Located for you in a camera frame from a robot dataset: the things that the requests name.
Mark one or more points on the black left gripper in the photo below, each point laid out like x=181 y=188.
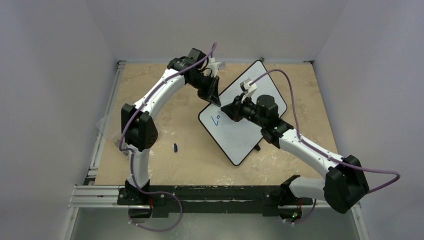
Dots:
x=212 y=94

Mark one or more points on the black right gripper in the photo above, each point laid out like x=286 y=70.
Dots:
x=237 y=110

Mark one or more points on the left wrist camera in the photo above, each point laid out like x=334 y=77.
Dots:
x=215 y=66

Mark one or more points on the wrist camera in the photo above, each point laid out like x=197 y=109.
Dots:
x=248 y=88
x=215 y=66

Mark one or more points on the black framed whiteboard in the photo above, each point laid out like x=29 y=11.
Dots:
x=238 y=139

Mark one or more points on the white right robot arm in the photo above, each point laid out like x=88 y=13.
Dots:
x=343 y=181

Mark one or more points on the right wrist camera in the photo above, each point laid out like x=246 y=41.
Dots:
x=248 y=88

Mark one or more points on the black base beam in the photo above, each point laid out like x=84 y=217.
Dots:
x=267 y=200

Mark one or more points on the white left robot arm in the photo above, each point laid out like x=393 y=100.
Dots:
x=138 y=130

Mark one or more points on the aluminium frame rail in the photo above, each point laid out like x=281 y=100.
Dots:
x=90 y=195

